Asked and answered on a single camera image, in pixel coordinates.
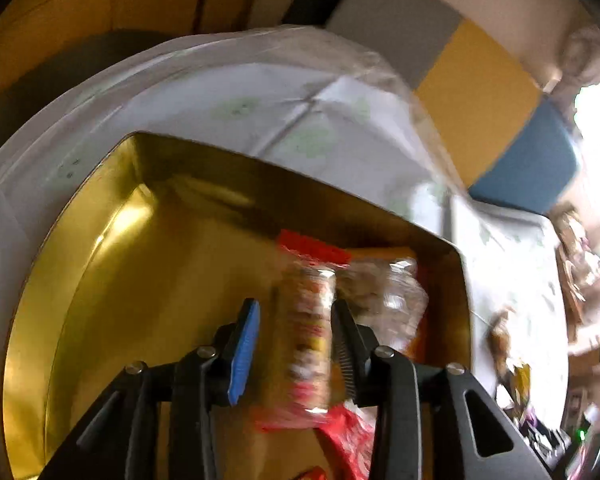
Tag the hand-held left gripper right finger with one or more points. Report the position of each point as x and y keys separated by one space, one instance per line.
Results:
x=347 y=355

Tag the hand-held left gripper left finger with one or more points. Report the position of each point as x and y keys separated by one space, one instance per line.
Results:
x=242 y=355

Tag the clear cracker packet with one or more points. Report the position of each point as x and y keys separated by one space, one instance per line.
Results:
x=305 y=310

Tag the clear packet of brown snacks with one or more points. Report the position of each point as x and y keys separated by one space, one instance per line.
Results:
x=380 y=290

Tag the large red snack packet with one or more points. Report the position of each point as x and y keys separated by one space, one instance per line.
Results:
x=352 y=440

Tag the gold tin box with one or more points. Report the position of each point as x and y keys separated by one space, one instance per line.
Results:
x=155 y=260

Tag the gold foil snack packet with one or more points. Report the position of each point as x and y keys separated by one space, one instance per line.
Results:
x=502 y=340

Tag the wooden side table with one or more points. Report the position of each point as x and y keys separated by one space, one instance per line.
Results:
x=572 y=260

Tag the white green-print tablecloth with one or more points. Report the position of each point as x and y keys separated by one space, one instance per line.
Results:
x=280 y=110

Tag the grey yellow blue chair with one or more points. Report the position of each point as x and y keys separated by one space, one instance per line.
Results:
x=480 y=95

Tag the wooden cabinet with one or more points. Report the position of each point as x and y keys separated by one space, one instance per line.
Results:
x=55 y=25

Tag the patterned curtain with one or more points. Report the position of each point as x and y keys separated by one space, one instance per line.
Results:
x=585 y=50

